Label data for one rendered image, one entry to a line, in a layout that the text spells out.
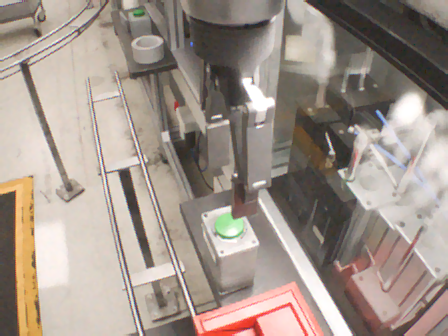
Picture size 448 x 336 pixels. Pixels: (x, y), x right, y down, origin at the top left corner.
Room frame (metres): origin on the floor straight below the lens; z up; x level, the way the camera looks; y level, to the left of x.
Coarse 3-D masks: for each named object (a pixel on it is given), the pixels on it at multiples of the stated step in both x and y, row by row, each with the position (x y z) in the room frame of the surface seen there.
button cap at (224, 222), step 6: (222, 216) 0.33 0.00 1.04; (228, 216) 0.33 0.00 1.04; (216, 222) 0.32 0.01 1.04; (222, 222) 0.32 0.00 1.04; (228, 222) 0.32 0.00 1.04; (234, 222) 0.32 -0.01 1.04; (240, 222) 0.32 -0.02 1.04; (216, 228) 0.31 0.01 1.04; (222, 228) 0.31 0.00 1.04; (228, 228) 0.31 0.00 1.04; (234, 228) 0.31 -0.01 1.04; (240, 228) 0.31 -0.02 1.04; (222, 234) 0.30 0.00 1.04; (228, 234) 0.30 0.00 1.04; (234, 234) 0.30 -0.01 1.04; (240, 234) 0.31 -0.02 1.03
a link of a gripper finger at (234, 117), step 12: (216, 84) 0.30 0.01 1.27; (228, 96) 0.30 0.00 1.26; (228, 108) 0.29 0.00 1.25; (228, 120) 0.29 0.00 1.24; (240, 120) 0.29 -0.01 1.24; (240, 132) 0.28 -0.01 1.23; (240, 144) 0.28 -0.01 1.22; (240, 156) 0.27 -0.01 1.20; (240, 168) 0.27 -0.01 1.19; (240, 180) 0.27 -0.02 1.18
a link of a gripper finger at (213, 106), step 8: (208, 64) 0.33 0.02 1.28; (208, 72) 0.33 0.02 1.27; (216, 72) 0.32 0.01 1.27; (208, 80) 0.34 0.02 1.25; (208, 88) 0.34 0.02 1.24; (208, 96) 0.35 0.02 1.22; (216, 96) 0.34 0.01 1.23; (208, 104) 0.36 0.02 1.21; (216, 104) 0.35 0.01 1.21; (208, 112) 0.36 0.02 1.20; (216, 112) 0.36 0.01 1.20; (208, 120) 0.36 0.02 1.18
